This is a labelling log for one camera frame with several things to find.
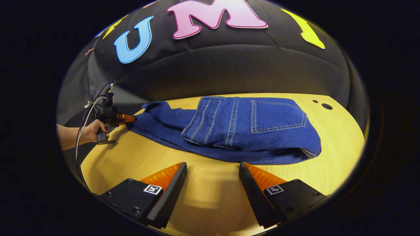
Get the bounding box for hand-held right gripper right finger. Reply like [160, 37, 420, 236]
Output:
[239, 162, 330, 229]

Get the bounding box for black backdrop cloth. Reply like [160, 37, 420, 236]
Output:
[56, 0, 368, 131]

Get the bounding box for blue denim jeans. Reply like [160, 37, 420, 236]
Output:
[126, 96, 322, 165]

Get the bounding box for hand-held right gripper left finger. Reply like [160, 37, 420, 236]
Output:
[98, 162, 188, 229]

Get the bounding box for black cable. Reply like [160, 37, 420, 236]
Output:
[73, 82, 116, 154]

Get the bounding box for grey cable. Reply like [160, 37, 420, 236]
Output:
[75, 96, 108, 162]

